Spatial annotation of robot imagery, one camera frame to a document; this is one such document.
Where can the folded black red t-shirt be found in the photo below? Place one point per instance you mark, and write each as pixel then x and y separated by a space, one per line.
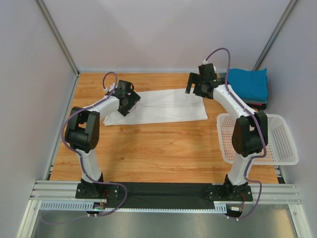
pixel 257 106

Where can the white t-shirt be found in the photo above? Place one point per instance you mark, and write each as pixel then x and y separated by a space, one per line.
pixel 161 106

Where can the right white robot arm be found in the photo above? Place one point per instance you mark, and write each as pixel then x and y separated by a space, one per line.
pixel 250 133

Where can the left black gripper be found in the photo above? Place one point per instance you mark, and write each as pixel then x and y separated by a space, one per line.
pixel 133 98

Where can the grey slotted cable duct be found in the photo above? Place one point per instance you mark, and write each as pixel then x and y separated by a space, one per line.
pixel 209 207

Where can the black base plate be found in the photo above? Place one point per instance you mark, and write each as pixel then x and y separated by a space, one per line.
pixel 163 193

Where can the right aluminium corner post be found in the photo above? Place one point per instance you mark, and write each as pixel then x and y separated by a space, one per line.
pixel 275 33

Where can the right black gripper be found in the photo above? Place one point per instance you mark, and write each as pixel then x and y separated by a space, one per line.
pixel 193 79

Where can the aluminium corner post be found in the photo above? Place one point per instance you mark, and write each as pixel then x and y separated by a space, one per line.
pixel 275 33
pixel 49 20

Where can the aluminium frame rail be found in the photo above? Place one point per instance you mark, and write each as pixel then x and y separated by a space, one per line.
pixel 65 190

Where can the left aluminium corner post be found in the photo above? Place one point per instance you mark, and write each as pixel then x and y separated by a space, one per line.
pixel 49 20

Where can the white plastic basket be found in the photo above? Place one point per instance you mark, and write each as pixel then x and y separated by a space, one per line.
pixel 281 148

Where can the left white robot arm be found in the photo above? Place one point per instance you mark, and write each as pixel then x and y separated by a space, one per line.
pixel 83 128

